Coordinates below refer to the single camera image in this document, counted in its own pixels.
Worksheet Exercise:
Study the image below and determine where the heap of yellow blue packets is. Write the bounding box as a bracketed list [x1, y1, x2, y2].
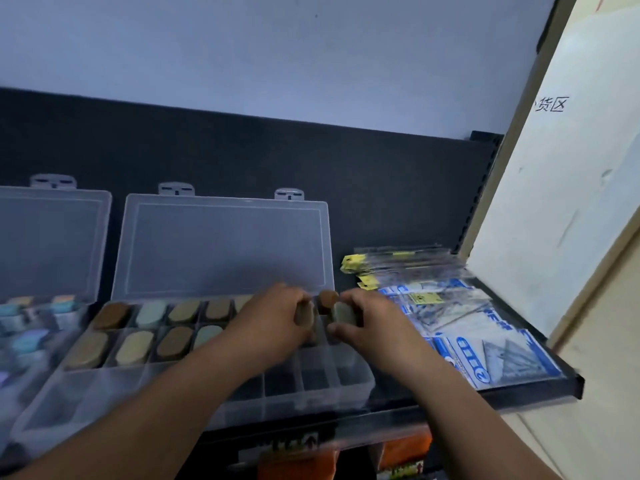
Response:
[341, 246, 565, 391]

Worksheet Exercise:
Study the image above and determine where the orange packet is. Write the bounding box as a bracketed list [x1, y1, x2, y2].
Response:
[257, 449, 337, 480]
[377, 428, 434, 473]

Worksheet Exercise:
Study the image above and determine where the person's left forearm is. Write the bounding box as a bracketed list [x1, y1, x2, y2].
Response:
[9, 334, 271, 480]

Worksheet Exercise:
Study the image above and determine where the row of small tubes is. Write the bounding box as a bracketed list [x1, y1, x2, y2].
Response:
[0, 294, 92, 391]

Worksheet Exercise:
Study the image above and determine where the black shelf end post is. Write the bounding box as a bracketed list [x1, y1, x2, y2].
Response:
[457, 130, 505, 257]

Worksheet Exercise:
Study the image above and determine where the person's left hand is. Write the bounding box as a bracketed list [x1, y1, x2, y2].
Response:
[222, 283, 317, 367]

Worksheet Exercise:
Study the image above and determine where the person's right forearm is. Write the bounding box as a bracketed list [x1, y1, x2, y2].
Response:
[399, 354, 556, 480]

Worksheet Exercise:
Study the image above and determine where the green white shelf label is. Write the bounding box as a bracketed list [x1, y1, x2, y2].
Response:
[239, 431, 322, 464]

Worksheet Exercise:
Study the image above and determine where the small brown eraser case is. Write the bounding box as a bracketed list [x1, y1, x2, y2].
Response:
[295, 300, 317, 329]

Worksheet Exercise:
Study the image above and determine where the yellow white shelf label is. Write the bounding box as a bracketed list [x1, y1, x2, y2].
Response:
[387, 459, 427, 480]

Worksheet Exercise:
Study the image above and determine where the narrow black shelf back panel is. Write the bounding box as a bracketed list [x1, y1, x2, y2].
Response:
[0, 87, 503, 295]

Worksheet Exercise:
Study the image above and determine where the white door frame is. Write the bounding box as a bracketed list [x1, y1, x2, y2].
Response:
[457, 0, 640, 351]

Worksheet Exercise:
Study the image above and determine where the person's right hand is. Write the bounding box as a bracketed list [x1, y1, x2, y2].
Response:
[327, 288, 432, 379]

